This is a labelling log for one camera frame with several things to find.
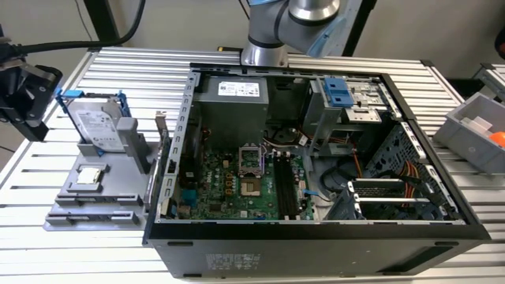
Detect wire locking lever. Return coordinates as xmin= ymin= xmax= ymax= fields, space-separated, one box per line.
xmin=258 ymin=147 xmax=273 ymax=178

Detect hard disk in blue carrier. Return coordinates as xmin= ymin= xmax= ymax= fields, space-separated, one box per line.
xmin=55 ymin=88 xmax=131 ymax=154

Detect metal disk bay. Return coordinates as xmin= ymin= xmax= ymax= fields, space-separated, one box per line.
xmin=346 ymin=177 xmax=434 ymax=221

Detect grey power supply unit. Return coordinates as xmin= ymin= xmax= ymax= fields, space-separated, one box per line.
xmin=194 ymin=75 xmax=272 ymax=149

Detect green motherboard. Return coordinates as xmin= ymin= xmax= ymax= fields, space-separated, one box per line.
xmin=169 ymin=147 xmax=316 ymax=221

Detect metal socket cover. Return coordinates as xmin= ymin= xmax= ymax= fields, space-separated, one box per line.
xmin=238 ymin=144 xmax=264 ymax=175

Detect orange yellow disk wires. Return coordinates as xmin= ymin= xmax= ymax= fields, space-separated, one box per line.
xmin=394 ymin=161 xmax=425 ymax=205

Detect black open PC case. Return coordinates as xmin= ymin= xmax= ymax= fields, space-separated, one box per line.
xmin=141 ymin=62 xmax=493 ymax=280

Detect CPU socket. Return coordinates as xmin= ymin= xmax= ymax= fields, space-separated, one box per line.
xmin=241 ymin=176 xmax=264 ymax=198

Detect blue plastic drive latch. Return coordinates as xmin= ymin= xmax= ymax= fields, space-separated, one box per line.
xmin=322 ymin=77 xmax=353 ymax=109

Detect RAM slot white latches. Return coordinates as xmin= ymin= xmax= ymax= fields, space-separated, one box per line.
xmin=288 ymin=150 xmax=304 ymax=221
xmin=277 ymin=150 xmax=293 ymax=221

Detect silver CPU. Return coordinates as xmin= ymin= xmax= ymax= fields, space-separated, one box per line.
xmin=76 ymin=167 xmax=105 ymax=184

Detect grey metal drive cage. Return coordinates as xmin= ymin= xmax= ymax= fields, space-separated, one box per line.
xmin=306 ymin=75 xmax=400 ymax=157

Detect orange round object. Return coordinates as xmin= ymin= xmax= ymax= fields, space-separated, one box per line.
xmin=488 ymin=131 xmax=505 ymax=148

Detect metal slat side table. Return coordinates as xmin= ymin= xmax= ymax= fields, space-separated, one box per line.
xmin=472 ymin=63 xmax=505 ymax=103

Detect grey plastic bin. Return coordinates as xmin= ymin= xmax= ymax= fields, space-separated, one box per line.
xmin=433 ymin=92 xmax=505 ymax=176

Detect black frame post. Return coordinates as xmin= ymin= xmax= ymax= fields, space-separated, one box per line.
xmin=83 ymin=0 xmax=121 ymax=48
xmin=341 ymin=0 xmax=378 ymax=57

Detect grey parts rack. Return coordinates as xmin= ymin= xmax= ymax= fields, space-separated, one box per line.
xmin=41 ymin=117 xmax=174 ymax=231

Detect white block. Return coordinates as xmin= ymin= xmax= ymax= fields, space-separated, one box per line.
xmin=460 ymin=116 xmax=494 ymax=134

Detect power supply wire bundle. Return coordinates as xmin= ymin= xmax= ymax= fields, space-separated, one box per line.
xmin=262 ymin=125 xmax=314 ymax=150

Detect thick black cable hose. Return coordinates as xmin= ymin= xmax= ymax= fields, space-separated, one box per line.
xmin=9 ymin=0 xmax=148 ymax=56

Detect black SATA cable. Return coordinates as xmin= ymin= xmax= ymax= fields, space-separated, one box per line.
xmin=320 ymin=164 xmax=350 ymax=195

